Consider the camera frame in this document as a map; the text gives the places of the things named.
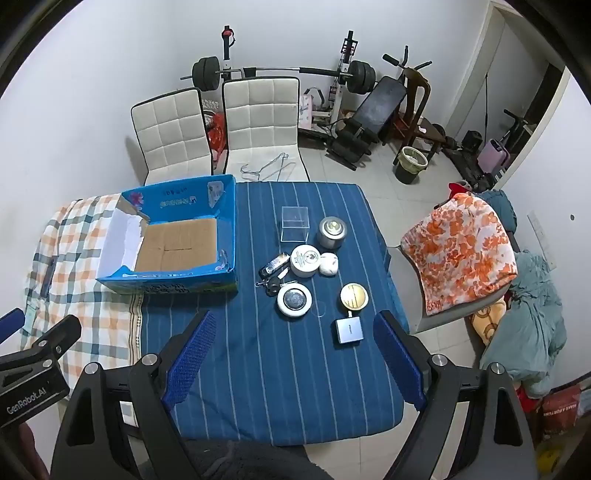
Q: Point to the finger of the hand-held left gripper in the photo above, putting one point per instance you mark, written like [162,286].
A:
[55,337]
[11,318]

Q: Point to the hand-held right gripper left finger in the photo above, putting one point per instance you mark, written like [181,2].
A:
[191,355]

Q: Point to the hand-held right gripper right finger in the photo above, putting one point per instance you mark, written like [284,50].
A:
[397,364]

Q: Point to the blue cardboard box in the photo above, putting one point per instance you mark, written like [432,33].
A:
[175,249]

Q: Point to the white earbud case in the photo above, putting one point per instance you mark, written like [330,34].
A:
[329,264]

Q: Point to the printed lighter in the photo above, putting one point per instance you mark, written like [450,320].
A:
[275,265]

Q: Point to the orange plaid cloth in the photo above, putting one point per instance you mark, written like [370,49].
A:
[78,295]

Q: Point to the silver square case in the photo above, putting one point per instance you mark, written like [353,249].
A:
[349,331]

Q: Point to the grey chair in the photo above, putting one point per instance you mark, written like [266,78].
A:
[438,321]

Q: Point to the gold round mirror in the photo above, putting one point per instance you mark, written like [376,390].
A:
[354,297]

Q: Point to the blue striped tablecloth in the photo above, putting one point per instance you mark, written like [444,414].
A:
[277,378]

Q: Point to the yellow cartoon cloth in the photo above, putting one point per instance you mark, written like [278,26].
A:
[487,323]

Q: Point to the bunch of keys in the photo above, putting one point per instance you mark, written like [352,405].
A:
[272,286]

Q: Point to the white round ashtray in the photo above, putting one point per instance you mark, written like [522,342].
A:
[294,300]

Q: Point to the orange floral cloth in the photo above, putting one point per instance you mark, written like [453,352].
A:
[457,249]

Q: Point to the white round tin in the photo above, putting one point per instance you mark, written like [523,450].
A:
[305,261]

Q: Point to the teal clothing pile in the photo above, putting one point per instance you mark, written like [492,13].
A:
[531,323]

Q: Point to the silver metal tin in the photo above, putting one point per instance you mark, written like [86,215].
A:
[331,233]

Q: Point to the clear acrylic box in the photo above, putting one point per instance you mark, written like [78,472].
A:
[295,226]

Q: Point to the red printed bag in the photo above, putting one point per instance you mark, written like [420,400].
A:
[558,408]

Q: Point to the red cloth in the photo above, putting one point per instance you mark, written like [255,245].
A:
[458,187]

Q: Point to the blue folded clothing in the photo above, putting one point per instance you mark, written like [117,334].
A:
[501,203]

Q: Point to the red plastic bag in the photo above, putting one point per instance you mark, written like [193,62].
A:
[216,136]

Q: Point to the white quilted chair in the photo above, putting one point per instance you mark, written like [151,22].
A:
[171,134]
[261,115]

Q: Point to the pink suitcase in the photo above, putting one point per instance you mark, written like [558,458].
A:
[491,154]

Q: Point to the black exercise machine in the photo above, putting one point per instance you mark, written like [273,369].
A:
[471,138]

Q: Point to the black weight bench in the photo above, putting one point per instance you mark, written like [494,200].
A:
[378,106]

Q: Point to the white paper bag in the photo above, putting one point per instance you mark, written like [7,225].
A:
[309,110]

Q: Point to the brown wooden chair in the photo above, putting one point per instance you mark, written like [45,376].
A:
[418,85]

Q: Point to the black barbell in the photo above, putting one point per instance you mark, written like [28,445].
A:
[277,70]

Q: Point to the barbell on rack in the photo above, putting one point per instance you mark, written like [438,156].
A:
[344,60]

